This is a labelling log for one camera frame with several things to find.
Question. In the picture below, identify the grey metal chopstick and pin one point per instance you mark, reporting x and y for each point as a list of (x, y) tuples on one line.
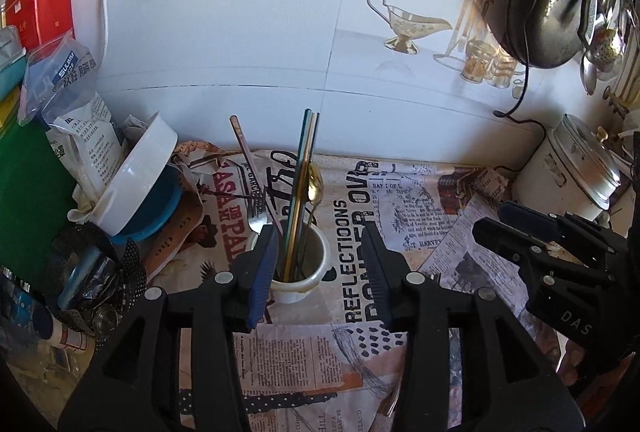
[(314, 136)]

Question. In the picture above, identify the white plastic bowl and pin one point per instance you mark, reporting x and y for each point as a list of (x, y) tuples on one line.
[(135, 177)]

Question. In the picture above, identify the white rice cooker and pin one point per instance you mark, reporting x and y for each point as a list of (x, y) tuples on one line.
[(570, 182)]

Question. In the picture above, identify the small white bottle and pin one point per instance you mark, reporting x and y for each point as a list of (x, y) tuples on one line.
[(65, 334)]

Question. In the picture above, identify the green box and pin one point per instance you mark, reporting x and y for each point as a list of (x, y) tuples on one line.
[(30, 192)]

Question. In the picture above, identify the plastic water bottle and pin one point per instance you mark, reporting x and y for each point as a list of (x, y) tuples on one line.
[(17, 307)]

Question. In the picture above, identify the steel ladle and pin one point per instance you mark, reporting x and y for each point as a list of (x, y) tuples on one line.
[(587, 74)]

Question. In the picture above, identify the blue bowl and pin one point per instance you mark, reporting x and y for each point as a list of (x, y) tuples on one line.
[(159, 214)]

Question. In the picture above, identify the white ceramic cup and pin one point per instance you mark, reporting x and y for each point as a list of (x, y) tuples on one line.
[(300, 289)]

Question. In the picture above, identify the white plastic board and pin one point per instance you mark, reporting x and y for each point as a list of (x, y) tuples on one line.
[(99, 11)]

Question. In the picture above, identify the gold metal spoon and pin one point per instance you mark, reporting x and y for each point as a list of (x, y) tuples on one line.
[(316, 184)]

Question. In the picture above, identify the printed plastic bag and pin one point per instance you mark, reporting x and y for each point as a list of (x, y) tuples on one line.
[(92, 141)]

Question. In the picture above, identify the teal tissue box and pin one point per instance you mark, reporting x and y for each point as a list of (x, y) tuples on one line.
[(10, 61)]

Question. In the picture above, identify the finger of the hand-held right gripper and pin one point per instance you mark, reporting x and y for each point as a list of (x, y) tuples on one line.
[(525, 216), (502, 239)]

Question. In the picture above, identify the gold metal chopstick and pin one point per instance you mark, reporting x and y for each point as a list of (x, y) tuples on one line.
[(299, 207)]

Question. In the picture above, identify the red tin box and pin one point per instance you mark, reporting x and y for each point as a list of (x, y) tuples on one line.
[(42, 6)]

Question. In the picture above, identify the yellow box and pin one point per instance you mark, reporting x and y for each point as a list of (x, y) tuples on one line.
[(7, 106)]

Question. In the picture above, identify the black perforated container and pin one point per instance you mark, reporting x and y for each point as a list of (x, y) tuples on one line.
[(127, 262)]

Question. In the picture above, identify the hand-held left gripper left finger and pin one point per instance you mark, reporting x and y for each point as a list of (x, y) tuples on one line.
[(262, 277)]

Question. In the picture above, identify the black wok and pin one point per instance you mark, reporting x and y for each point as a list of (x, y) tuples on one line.
[(540, 21)]

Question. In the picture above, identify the small glass jar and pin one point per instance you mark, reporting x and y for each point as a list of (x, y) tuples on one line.
[(106, 318)]

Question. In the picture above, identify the person's right hand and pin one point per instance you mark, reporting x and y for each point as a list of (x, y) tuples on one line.
[(572, 364)]

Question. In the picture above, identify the blue zip bag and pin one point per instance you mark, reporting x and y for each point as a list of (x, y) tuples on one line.
[(57, 71)]

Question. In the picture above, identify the newspaper print tablecloth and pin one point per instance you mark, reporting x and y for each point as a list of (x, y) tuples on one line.
[(425, 222)]

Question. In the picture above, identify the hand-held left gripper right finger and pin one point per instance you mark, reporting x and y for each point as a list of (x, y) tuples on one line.
[(377, 282)]

